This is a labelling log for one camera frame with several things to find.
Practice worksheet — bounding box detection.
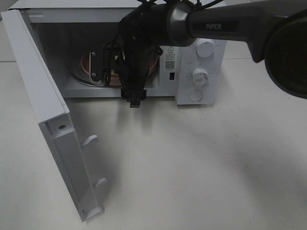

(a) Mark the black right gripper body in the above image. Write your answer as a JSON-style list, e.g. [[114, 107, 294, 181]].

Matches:
[[119, 14, 158, 92]]

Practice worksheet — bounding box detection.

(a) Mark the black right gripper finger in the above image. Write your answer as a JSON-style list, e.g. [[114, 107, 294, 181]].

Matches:
[[121, 88, 135, 108], [134, 90, 147, 108]]

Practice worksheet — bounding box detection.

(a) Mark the pink round plate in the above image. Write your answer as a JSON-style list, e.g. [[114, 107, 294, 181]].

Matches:
[[80, 54, 159, 86]]

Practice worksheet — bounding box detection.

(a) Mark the round white door button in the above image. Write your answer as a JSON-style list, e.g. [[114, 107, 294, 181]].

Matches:
[[189, 90, 203, 102]]

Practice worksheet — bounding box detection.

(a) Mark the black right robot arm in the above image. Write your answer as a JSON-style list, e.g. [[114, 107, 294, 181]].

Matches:
[[118, 0, 307, 107]]

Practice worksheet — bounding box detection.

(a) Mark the white warning label sticker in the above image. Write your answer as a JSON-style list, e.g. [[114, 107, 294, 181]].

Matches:
[[164, 46, 177, 70]]

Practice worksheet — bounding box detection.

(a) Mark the glass microwave turntable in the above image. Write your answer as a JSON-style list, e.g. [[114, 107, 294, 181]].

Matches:
[[69, 69, 154, 87]]

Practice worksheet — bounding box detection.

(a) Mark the white lower timer knob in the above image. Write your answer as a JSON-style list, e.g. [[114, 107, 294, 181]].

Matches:
[[192, 68, 209, 86]]

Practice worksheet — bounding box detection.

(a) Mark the white microwave oven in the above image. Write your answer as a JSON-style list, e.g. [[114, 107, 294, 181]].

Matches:
[[2, 0, 226, 105]]

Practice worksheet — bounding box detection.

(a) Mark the white upper power knob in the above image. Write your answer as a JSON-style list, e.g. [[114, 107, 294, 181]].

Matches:
[[195, 39, 215, 58]]

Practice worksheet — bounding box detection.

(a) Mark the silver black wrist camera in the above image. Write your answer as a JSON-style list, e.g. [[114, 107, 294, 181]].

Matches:
[[90, 48, 105, 86]]

